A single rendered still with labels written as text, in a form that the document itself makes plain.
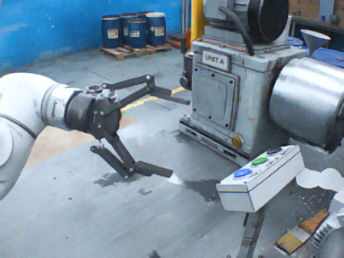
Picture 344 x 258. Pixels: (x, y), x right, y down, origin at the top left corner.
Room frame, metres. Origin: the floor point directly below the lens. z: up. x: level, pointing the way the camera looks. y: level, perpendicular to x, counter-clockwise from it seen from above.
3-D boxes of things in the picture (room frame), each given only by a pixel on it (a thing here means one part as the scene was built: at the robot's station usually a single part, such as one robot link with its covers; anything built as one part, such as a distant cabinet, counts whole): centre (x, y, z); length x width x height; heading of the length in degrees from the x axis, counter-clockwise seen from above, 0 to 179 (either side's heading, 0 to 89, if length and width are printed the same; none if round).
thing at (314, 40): (2.02, -1.12, 0.93); 0.25 x 0.24 x 0.25; 131
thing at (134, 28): (5.52, 0.68, 0.37); 1.20 x 0.80 x 0.74; 126
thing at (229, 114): (0.93, -0.25, 0.99); 0.35 x 0.31 x 0.37; 40
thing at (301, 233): (0.44, -0.36, 0.80); 0.21 x 0.05 x 0.01; 122
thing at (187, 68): (0.97, -0.08, 1.07); 0.08 x 0.07 x 0.20; 130
